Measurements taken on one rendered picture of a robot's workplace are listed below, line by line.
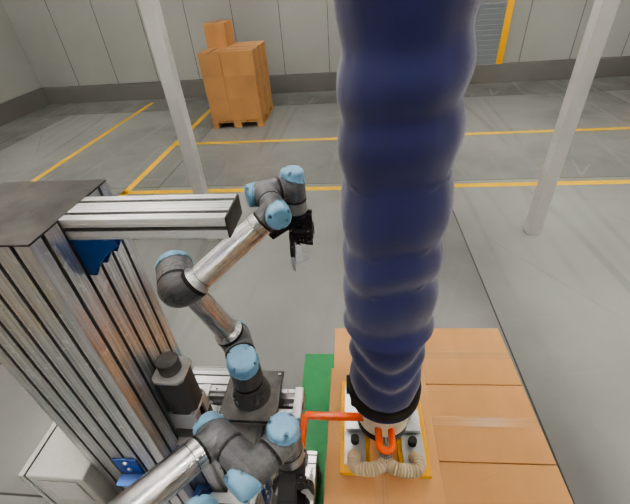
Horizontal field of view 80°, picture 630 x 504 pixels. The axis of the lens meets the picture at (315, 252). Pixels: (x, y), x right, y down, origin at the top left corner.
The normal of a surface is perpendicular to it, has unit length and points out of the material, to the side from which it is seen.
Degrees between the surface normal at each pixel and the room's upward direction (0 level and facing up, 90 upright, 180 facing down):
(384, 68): 73
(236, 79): 90
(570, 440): 0
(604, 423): 0
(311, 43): 90
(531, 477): 0
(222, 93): 90
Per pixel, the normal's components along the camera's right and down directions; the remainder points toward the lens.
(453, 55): 0.39, 0.29
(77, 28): -0.08, 0.60
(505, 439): -0.07, -0.80
